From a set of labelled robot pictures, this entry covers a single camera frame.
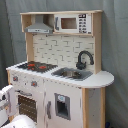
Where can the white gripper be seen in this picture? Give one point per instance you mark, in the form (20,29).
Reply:
(8,99)

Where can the white oven door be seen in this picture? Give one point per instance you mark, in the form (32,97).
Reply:
(30,103)

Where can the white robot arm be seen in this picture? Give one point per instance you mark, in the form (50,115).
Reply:
(20,121)

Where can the wooden toy kitchen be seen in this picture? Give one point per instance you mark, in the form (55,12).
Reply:
(87,97)

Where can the grey right oven knob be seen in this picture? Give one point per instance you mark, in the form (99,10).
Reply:
(34,83)

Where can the black toy stovetop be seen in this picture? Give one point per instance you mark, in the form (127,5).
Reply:
(37,66)

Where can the grey ice dispenser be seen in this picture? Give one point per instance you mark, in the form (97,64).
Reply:
(62,106)

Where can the grey toy sink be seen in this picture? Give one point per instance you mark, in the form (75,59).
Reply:
(73,74)

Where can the grey range hood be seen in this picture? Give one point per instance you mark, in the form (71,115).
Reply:
(42,23)

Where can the black toy faucet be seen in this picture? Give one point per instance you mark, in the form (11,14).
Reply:
(81,63)

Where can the white toy microwave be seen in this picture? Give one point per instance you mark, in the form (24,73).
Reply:
(73,23)

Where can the grey fabric backdrop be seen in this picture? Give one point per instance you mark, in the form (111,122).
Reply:
(114,44)

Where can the grey fridge door handle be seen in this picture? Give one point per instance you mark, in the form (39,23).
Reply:
(48,109)

